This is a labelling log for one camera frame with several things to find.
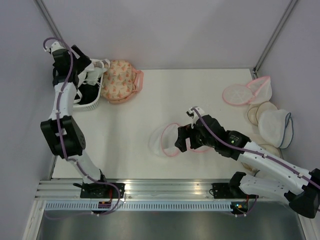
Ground floral peach bra case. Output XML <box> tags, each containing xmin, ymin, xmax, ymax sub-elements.
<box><xmin>100</xmin><ymin>60</ymin><xmax>144</xmax><ymax>104</ymax></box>

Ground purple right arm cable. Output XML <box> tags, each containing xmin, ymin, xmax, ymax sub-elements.
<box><xmin>192</xmin><ymin>107</ymin><xmax>320</xmax><ymax>218</ymax></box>

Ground aluminium corner post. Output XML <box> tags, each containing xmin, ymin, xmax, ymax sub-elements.
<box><xmin>33</xmin><ymin>0</ymin><xmax>73</xmax><ymax>64</ymax></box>
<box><xmin>250</xmin><ymin>0</ymin><xmax>300</xmax><ymax>79</ymax></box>

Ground pink rimmed mesh laundry bag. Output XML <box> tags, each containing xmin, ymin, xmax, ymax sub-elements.
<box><xmin>149</xmin><ymin>122</ymin><xmax>213</xmax><ymax>158</ymax></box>

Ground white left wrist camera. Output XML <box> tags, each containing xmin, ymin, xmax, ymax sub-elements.
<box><xmin>43</xmin><ymin>41</ymin><xmax>65</xmax><ymax>55</ymax></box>

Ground right aluminium corner post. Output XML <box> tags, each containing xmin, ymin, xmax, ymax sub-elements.
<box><xmin>250</xmin><ymin>0</ymin><xmax>300</xmax><ymax>79</ymax></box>

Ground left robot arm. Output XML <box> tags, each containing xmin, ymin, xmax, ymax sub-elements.
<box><xmin>40</xmin><ymin>41</ymin><xmax>109</xmax><ymax>198</ymax></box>

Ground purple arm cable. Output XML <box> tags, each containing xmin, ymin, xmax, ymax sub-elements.
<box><xmin>192</xmin><ymin>107</ymin><xmax>320</xmax><ymax>218</ymax></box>
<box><xmin>42</xmin><ymin>37</ymin><xmax>121</xmax><ymax>221</ymax></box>

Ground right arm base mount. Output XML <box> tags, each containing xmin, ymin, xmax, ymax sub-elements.
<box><xmin>211</xmin><ymin>171</ymin><xmax>256</xmax><ymax>200</ymax></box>

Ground white bra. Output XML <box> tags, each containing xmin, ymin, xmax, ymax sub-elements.
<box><xmin>72</xmin><ymin>57</ymin><xmax>111</xmax><ymax>104</ymax></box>
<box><xmin>84</xmin><ymin>67</ymin><xmax>107</xmax><ymax>86</ymax></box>

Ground beige bra cup upper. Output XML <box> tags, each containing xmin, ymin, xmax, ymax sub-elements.
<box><xmin>247</xmin><ymin>101</ymin><xmax>278</xmax><ymax>126</ymax></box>

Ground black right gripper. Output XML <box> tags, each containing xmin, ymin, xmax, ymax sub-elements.
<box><xmin>174</xmin><ymin>123</ymin><xmax>216</xmax><ymax>152</ymax></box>

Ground left aluminium corner post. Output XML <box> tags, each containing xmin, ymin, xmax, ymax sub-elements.
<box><xmin>33</xmin><ymin>0</ymin><xmax>73</xmax><ymax>64</ymax></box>

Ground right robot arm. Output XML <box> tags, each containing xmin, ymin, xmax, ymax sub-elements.
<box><xmin>174</xmin><ymin>115</ymin><xmax>320</xmax><ymax>219</ymax></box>

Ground aluminium front rail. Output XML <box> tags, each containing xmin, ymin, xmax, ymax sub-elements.
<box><xmin>35</xmin><ymin>178</ymin><xmax>229</xmax><ymax>201</ymax></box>

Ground white bra in basket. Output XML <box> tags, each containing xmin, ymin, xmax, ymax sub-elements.
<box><xmin>84</xmin><ymin>67</ymin><xmax>107</xmax><ymax>86</ymax></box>

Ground pink mesh laundry bag open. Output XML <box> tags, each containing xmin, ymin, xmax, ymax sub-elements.
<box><xmin>246</xmin><ymin>76</ymin><xmax>272</xmax><ymax>105</ymax></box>

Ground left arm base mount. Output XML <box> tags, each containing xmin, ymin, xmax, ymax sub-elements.
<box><xmin>73</xmin><ymin>182</ymin><xmax>125</xmax><ymax>199</ymax></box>

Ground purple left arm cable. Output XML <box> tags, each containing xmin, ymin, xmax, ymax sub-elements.
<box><xmin>42</xmin><ymin>37</ymin><xmax>121</xmax><ymax>221</ymax></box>

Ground pink mesh laundry bag flat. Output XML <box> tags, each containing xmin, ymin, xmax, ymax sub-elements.
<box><xmin>222</xmin><ymin>84</ymin><xmax>254</xmax><ymax>106</ymax></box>

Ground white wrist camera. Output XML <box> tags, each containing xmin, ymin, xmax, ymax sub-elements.
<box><xmin>43</xmin><ymin>41</ymin><xmax>65</xmax><ymax>55</ymax></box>
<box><xmin>186</xmin><ymin>106</ymin><xmax>205</xmax><ymax>128</ymax></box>

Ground white plastic laundry basket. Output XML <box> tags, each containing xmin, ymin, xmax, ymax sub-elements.
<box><xmin>72</xmin><ymin>58</ymin><xmax>106</xmax><ymax>112</ymax></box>

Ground black bras in basket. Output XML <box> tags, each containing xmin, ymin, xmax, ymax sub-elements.
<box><xmin>73</xmin><ymin>79</ymin><xmax>102</xmax><ymax>105</ymax></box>

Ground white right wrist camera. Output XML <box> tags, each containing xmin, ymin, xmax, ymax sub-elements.
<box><xmin>186</xmin><ymin>106</ymin><xmax>205</xmax><ymax>128</ymax></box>

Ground white slotted cable duct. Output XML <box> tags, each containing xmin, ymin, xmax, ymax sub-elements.
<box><xmin>45</xmin><ymin>200</ymin><xmax>232</xmax><ymax>212</ymax></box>

